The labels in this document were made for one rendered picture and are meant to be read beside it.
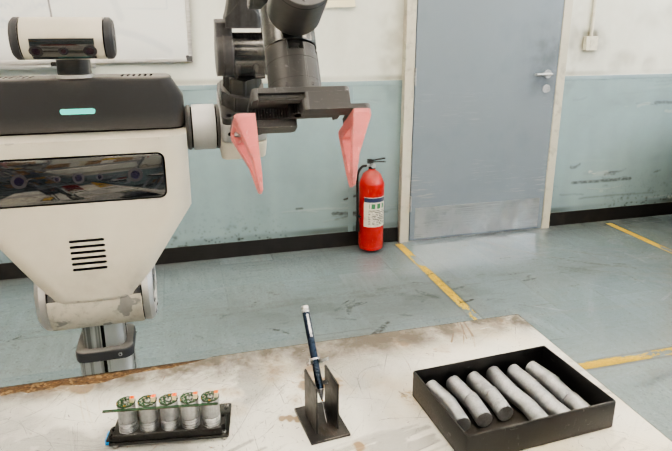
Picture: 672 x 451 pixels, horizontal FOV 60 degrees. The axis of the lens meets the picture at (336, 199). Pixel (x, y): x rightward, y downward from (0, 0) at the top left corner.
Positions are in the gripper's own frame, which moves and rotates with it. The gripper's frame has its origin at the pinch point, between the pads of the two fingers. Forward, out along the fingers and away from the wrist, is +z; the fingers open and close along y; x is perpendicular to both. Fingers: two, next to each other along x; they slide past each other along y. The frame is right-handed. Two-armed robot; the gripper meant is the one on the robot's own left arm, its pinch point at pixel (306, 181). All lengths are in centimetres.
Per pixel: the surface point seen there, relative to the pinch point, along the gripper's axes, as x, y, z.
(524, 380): 28, 36, 27
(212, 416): 28.9, -10.8, 24.8
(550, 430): 18, 33, 32
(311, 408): 28.2, 2.8, 25.8
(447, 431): 22.1, 20.1, 30.9
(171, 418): 29.6, -16.2, 24.2
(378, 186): 254, 97, -59
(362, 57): 236, 92, -131
